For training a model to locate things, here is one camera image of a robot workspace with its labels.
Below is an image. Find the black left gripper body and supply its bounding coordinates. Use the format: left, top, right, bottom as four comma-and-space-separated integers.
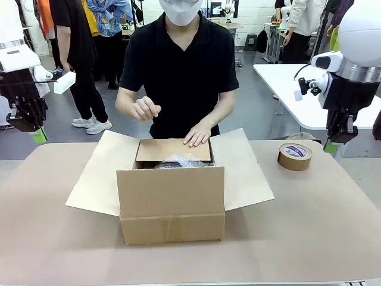
0, 69, 48, 120

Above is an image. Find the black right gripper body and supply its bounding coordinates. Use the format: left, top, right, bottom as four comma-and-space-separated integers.
323, 73, 377, 132

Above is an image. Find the brown packing tape roll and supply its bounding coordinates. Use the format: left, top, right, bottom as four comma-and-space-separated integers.
277, 142, 313, 172

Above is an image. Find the brown cardboard shipping box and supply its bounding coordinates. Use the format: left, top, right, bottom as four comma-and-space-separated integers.
64, 128, 275, 245

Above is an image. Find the person's right forearm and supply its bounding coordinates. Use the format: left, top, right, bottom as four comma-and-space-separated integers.
115, 88, 143, 117

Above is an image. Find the person's left forearm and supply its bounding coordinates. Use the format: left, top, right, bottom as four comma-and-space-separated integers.
202, 91, 236, 132

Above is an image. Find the clear bubble wrap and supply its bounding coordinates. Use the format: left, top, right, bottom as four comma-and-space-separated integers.
154, 151, 209, 169

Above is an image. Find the person's right hand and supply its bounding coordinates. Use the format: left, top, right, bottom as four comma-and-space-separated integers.
130, 95, 162, 122

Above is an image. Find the person's left hand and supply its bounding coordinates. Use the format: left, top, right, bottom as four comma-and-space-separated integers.
183, 125, 213, 148

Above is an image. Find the bystander with white sneakers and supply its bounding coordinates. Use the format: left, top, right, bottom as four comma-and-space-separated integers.
55, 0, 113, 135

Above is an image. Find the orange garment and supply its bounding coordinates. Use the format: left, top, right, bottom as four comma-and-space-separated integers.
38, 0, 57, 39

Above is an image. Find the bystander in dark purple top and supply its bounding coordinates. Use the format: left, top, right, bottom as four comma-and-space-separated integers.
326, 0, 355, 52

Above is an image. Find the grey equipment cart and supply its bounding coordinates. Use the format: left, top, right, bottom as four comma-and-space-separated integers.
264, 22, 287, 63

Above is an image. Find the bystander in white jacket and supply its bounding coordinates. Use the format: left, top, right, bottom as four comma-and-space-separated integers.
281, 0, 324, 64

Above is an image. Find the black bag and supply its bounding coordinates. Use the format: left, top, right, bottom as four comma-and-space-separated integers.
256, 28, 268, 54

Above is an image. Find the grey plastic stool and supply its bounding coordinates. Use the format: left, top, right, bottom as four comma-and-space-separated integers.
244, 33, 258, 52

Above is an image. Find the bystander in blue patterned shirt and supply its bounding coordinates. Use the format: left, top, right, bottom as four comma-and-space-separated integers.
86, 0, 135, 90

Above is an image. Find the wooden background desk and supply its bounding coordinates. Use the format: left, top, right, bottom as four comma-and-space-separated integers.
205, 17, 245, 52

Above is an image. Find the person in black polo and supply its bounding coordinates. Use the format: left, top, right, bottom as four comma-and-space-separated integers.
115, 0, 239, 147

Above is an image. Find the white face mask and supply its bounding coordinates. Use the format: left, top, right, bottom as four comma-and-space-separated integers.
158, 0, 199, 26

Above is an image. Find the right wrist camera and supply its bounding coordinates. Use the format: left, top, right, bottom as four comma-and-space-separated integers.
298, 73, 330, 110

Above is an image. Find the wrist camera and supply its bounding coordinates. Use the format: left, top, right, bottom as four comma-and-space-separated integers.
298, 73, 330, 110
32, 65, 77, 98

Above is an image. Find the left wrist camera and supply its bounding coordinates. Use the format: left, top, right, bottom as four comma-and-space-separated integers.
32, 65, 77, 98

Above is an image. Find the thin black camera cable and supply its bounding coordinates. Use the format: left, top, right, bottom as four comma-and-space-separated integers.
293, 63, 312, 80

